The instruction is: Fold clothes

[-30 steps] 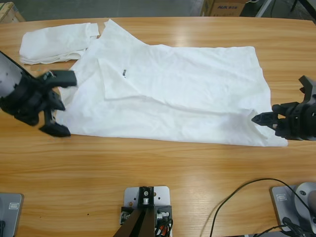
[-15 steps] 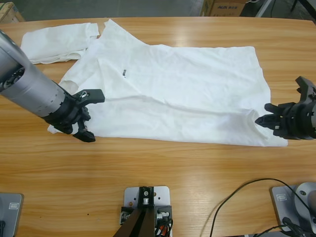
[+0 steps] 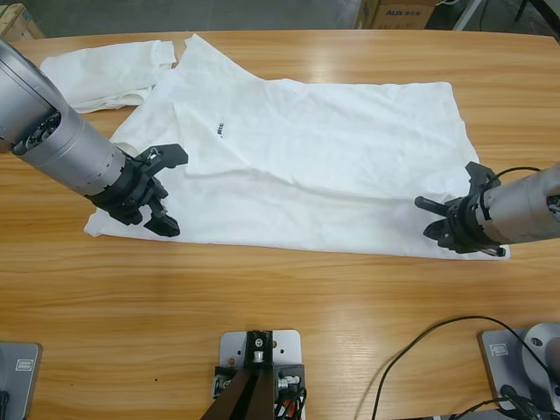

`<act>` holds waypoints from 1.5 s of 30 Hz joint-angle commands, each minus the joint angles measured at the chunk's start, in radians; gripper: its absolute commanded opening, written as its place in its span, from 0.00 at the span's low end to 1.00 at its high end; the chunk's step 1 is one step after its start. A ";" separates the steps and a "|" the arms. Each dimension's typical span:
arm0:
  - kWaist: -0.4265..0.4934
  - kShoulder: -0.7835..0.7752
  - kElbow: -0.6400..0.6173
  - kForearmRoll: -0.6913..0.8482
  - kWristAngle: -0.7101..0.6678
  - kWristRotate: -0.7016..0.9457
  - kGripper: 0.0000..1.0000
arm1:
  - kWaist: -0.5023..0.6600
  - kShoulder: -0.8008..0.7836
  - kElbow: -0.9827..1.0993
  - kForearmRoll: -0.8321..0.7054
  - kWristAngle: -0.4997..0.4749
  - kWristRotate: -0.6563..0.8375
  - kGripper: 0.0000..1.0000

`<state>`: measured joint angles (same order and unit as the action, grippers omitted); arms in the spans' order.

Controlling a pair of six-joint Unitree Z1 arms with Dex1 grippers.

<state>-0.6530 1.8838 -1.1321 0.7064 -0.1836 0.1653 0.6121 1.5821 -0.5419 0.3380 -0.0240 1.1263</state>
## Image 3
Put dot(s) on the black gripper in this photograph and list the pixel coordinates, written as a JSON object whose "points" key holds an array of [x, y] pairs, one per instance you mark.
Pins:
{"points": [[127, 188], [468, 223]]}

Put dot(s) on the white Unitree print t-shirt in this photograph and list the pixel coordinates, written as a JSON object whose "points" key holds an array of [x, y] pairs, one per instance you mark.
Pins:
{"points": [[306, 166]]}

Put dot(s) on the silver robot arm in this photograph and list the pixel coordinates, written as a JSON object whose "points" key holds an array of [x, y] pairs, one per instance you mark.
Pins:
{"points": [[57, 131], [525, 210]]}

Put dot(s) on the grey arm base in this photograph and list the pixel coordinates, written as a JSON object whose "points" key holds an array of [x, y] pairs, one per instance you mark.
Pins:
{"points": [[22, 385], [494, 369]]}

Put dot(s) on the cardboard box with AUX print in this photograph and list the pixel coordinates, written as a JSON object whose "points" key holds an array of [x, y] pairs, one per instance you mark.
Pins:
{"points": [[402, 17]]}

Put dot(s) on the wooden crate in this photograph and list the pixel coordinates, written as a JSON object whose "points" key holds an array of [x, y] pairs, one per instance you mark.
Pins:
{"points": [[17, 22]]}

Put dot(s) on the white mount block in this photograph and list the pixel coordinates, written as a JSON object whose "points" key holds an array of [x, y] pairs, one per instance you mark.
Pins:
{"points": [[232, 345]]}

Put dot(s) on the white metal frame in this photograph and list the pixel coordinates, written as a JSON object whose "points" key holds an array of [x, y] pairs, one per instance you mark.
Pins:
{"points": [[468, 15]]}

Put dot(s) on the black metal frame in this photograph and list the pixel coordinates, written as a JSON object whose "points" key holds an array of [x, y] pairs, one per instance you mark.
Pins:
{"points": [[551, 13]]}

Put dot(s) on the dark camera post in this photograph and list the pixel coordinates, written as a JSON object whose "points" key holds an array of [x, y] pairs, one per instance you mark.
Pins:
{"points": [[249, 394]]}

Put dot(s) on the black bracket with connectors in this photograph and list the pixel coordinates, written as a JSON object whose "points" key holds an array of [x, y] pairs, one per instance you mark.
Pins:
{"points": [[289, 374]]}

